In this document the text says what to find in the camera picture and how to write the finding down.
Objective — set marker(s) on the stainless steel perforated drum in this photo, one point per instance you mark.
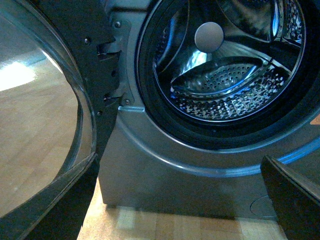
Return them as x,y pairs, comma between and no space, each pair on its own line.
264,43

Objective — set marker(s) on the grey door hinge bracket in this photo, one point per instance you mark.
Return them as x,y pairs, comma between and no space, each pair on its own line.
120,29

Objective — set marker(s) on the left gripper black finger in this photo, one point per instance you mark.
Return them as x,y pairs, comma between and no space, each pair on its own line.
295,199

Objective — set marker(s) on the orange warning sticker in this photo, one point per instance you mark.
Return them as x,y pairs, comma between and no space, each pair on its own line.
316,120

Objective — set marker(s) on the washing machine glass door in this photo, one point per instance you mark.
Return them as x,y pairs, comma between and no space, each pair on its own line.
56,114

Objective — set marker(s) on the round filter access cover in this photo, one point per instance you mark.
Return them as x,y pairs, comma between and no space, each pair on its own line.
262,208

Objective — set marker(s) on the grey front-load washing machine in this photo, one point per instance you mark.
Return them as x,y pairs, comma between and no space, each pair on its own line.
146,169

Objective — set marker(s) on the black rubber door gasket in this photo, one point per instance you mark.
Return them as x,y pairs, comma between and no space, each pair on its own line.
290,111

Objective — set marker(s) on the grey round drum hub cap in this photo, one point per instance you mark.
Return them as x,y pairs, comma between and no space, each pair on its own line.
209,37

